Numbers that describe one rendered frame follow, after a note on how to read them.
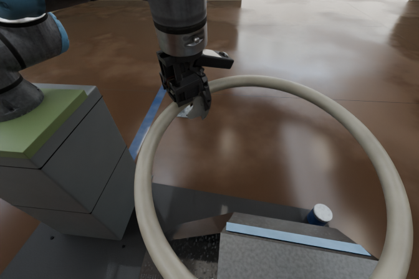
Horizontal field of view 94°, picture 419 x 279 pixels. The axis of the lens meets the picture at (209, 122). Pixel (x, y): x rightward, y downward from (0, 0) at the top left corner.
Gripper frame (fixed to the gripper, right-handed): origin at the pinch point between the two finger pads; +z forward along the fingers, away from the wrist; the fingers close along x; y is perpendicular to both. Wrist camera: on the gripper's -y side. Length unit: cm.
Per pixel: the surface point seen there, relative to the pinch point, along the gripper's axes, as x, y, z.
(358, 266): 48.1, -6.3, 8.6
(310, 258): 41.7, 0.4, 8.9
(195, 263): 27.9, 20.9, 14.4
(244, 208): 19, -17, 97
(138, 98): -143, -4, 121
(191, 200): -6, 9, 98
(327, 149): 25, -107, 106
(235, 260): 32.7, 13.3, 9.0
